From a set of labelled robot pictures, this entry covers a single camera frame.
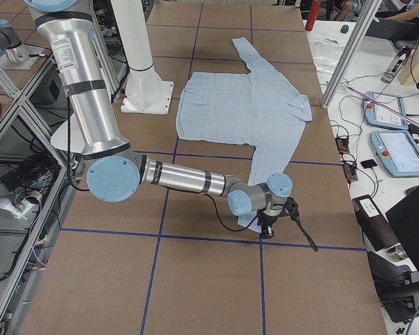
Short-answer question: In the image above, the blue teach pendant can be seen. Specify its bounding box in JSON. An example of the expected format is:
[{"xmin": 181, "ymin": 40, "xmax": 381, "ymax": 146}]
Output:
[
  {"xmin": 362, "ymin": 91, "xmax": 409, "ymax": 131},
  {"xmin": 369, "ymin": 131, "xmax": 419, "ymax": 177}
]

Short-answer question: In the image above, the red water bottle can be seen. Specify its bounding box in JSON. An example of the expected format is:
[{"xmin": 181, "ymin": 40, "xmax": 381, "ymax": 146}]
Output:
[{"xmin": 305, "ymin": 0, "xmax": 322, "ymax": 31}]

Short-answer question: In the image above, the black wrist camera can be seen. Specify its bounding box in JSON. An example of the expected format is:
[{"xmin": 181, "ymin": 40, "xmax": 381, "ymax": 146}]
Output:
[{"xmin": 284, "ymin": 197, "xmax": 300, "ymax": 223}]

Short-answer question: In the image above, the light blue button-up shirt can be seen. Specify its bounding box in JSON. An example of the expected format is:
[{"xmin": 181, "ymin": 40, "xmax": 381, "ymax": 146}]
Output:
[{"xmin": 176, "ymin": 36, "xmax": 314, "ymax": 234}]

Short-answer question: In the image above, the black monitor screen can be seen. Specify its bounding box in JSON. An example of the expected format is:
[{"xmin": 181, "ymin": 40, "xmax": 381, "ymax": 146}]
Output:
[{"xmin": 386, "ymin": 186, "xmax": 419, "ymax": 271}]

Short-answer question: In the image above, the aluminium frame post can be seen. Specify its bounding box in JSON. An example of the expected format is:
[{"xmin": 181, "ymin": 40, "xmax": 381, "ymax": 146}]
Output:
[{"xmin": 321, "ymin": 0, "xmax": 381, "ymax": 109}]

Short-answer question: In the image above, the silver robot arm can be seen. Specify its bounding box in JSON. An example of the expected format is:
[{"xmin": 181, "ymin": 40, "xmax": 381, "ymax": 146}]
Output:
[{"xmin": 28, "ymin": 1, "xmax": 300, "ymax": 239}]

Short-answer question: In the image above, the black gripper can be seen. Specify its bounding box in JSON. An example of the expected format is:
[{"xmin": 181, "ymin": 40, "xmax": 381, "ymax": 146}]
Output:
[{"xmin": 257, "ymin": 206, "xmax": 286, "ymax": 235}]

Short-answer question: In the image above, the lower blue teach pendant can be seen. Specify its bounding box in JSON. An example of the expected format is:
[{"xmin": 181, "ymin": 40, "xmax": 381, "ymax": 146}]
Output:
[{"xmin": 369, "ymin": 131, "xmax": 419, "ymax": 177}]

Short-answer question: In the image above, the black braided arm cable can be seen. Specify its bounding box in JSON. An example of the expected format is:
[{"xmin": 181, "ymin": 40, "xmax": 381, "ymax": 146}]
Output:
[{"xmin": 64, "ymin": 94, "xmax": 263, "ymax": 232}]

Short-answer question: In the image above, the upper blue teach pendant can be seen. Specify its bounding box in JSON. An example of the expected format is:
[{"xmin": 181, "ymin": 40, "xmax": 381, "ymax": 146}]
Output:
[{"xmin": 362, "ymin": 91, "xmax": 409, "ymax": 131}]

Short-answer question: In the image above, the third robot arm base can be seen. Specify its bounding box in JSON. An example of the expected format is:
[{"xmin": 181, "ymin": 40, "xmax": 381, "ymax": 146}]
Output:
[{"xmin": 0, "ymin": 19, "xmax": 46, "ymax": 70}]

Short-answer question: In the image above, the clear plastic bag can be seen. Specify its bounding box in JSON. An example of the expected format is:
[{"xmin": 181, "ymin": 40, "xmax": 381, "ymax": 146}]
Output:
[{"xmin": 310, "ymin": 38, "xmax": 345, "ymax": 87}]

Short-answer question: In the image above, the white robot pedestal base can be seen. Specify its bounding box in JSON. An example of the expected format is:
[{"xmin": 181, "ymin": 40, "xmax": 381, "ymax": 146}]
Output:
[{"xmin": 111, "ymin": 0, "xmax": 174, "ymax": 115}]

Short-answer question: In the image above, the black computer mouse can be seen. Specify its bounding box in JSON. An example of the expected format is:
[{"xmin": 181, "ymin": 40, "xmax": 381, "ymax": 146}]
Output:
[{"xmin": 340, "ymin": 24, "xmax": 349, "ymax": 34}]

